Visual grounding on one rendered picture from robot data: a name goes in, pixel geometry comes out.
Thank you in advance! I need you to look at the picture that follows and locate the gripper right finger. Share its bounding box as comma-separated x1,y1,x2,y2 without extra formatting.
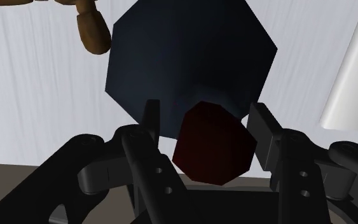
247,102,358,224

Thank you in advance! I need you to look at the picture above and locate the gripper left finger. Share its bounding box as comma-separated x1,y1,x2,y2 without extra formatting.
0,99,204,224

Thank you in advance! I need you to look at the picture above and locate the dark red hexagonal block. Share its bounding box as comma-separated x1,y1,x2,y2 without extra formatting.
172,101,258,186

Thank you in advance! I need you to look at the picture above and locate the white cylinder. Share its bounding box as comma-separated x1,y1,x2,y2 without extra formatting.
319,0,358,131

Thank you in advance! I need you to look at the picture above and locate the brown wooden figure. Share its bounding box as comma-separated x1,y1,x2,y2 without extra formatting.
0,0,112,55

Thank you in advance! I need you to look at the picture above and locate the dark blue hexagonal object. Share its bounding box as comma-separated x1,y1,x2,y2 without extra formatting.
104,0,278,141

